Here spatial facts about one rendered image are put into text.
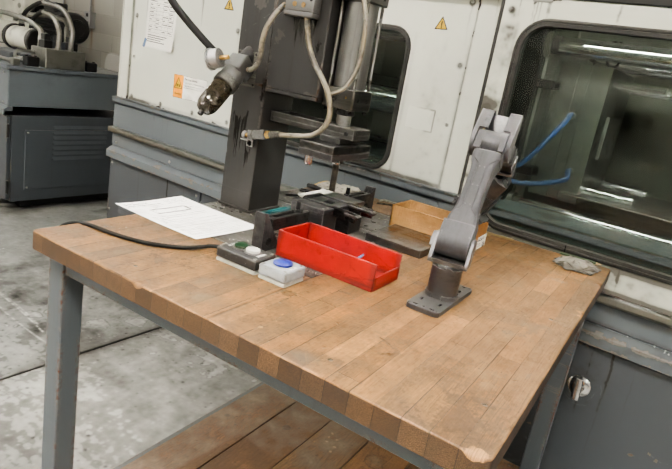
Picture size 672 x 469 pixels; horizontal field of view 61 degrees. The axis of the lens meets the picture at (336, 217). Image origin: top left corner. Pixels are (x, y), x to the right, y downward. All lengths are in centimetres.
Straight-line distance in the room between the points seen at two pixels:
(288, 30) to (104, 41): 588
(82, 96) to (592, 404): 372
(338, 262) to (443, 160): 90
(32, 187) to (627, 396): 376
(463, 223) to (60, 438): 101
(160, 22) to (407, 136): 145
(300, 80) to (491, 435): 95
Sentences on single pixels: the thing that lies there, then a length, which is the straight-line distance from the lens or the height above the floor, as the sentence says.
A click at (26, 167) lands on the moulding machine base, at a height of 31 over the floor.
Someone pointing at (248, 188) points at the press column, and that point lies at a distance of 156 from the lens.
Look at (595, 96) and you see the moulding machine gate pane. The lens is 182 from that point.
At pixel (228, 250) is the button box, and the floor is 93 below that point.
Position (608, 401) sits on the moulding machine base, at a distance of 197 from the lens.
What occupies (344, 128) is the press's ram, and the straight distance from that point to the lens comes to 140.
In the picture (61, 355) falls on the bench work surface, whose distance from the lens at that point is 139.
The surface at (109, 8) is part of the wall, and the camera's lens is 724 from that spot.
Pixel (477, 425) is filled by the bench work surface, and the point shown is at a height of 90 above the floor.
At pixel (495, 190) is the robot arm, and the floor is 108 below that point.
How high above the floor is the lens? 133
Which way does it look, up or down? 15 degrees down
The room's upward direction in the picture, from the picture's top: 10 degrees clockwise
